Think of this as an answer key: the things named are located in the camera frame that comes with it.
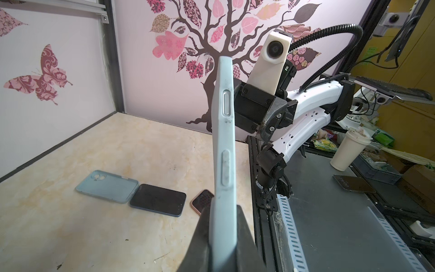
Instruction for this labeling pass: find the black phone pink case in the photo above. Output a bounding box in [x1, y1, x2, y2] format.
[209, 57, 237, 272]

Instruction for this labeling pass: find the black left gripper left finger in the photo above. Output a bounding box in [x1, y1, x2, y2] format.
[177, 206, 211, 272]

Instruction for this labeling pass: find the black phone on table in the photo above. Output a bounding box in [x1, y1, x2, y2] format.
[190, 189, 214, 215]

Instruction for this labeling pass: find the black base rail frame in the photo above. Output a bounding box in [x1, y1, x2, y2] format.
[246, 136, 283, 272]

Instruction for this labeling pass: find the white tumbler cup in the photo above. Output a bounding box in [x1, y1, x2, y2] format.
[330, 127, 372, 172]

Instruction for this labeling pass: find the light blue case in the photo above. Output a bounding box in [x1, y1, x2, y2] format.
[75, 170, 139, 204]

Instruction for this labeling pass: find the cardboard box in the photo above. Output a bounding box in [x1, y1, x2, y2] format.
[397, 165, 435, 215]

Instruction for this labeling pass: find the black corrugated cable conduit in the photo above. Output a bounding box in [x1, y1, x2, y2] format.
[288, 23, 364, 92]

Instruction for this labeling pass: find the white slotted cable duct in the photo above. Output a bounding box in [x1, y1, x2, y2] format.
[276, 194, 309, 272]

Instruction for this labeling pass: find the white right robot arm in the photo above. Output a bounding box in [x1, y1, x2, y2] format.
[234, 73, 355, 196]

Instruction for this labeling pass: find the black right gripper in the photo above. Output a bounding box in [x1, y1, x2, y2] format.
[234, 79, 297, 143]

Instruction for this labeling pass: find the phone on outer table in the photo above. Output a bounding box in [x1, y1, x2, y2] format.
[333, 175, 376, 193]

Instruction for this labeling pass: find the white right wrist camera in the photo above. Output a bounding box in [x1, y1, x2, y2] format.
[247, 29, 293, 95]

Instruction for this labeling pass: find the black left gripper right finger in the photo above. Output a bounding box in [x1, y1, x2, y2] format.
[236, 205, 267, 272]

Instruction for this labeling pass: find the aluminium rail back wall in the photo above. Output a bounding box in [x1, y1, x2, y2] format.
[13, 0, 110, 24]

